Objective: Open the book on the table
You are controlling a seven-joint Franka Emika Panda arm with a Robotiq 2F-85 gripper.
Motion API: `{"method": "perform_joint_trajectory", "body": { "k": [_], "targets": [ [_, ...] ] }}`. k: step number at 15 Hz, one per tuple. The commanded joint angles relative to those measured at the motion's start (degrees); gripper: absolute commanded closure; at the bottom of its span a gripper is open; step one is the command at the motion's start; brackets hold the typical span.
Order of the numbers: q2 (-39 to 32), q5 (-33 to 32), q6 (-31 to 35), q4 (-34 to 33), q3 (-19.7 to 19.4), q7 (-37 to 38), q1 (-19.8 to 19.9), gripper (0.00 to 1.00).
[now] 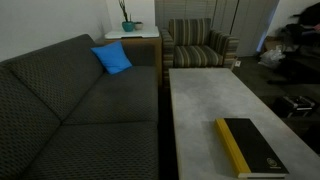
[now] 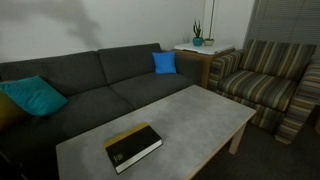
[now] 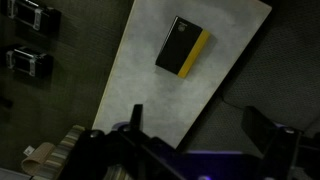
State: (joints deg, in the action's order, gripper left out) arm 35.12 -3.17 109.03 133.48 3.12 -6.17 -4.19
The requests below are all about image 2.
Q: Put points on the black book with yellow spine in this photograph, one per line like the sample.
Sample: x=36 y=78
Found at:
x=133 y=146

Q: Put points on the blue square cushion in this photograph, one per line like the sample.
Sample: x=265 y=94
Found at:
x=164 y=62

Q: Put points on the wooden side table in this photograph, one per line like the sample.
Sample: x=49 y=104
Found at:
x=204 y=63

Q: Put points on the dark grey fabric sofa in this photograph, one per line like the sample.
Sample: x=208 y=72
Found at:
x=100 y=100

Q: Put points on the white board on side table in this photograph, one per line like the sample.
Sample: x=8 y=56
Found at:
x=205 y=48

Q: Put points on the teal pot with green plant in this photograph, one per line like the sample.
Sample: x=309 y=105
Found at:
x=197 y=41

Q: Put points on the small white pot with stem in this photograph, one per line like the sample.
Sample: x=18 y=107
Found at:
x=209 y=42

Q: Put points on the wooden coffee table leg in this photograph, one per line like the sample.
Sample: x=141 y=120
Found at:
x=237 y=140

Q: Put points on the striped armchair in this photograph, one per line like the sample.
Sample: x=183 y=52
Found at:
x=263 y=86

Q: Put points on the teal cushion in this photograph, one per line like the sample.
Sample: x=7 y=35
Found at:
x=33 y=96

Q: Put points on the grey window blinds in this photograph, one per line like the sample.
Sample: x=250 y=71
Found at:
x=286 y=23

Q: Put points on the mustard yellow cushion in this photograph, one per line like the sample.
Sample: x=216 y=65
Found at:
x=8 y=113

